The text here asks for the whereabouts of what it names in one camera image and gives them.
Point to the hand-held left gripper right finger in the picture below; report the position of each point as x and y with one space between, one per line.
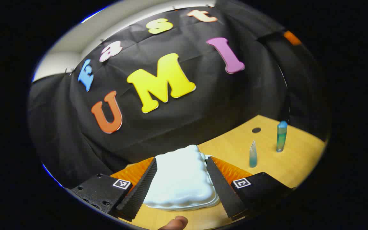
222 188

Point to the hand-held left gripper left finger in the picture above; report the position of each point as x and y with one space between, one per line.
141 188

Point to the pale blue suitcase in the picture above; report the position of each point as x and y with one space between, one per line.
180 179

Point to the frosted blue skin care tube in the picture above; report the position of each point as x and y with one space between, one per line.
253 156

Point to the tall blue-green skin care tube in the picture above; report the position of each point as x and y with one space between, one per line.
281 137

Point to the black backdrop cloth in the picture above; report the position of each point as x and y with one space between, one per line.
177 121

